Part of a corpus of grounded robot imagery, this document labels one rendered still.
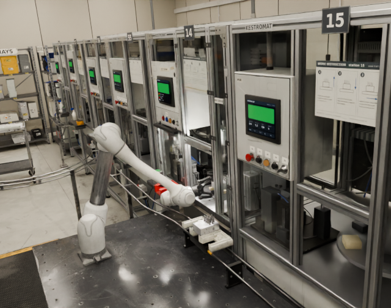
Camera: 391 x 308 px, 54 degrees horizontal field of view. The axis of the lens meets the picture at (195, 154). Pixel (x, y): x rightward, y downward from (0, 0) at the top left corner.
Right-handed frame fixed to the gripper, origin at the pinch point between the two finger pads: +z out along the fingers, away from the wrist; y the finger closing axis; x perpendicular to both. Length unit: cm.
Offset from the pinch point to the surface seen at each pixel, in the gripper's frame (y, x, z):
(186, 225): -13.7, -15.7, -32.6
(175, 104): 55, 25, -14
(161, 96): 58, 43, -17
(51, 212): -101, 264, -85
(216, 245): -12, -49, -31
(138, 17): 150, 750, 240
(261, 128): 55, -72, -17
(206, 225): -7.6, -33.0, -28.2
